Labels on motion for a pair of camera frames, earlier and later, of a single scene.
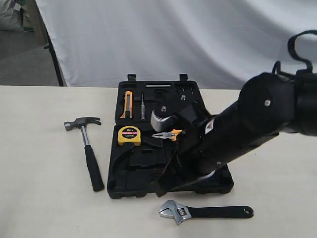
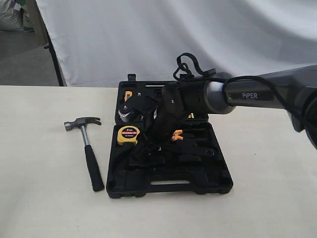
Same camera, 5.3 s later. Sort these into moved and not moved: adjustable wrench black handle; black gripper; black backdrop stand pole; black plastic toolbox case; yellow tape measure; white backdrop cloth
Moved: black gripper; adjustable wrench black handle
Not moved: white backdrop cloth; black backdrop stand pole; yellow tape measure; black plastic toolbox case
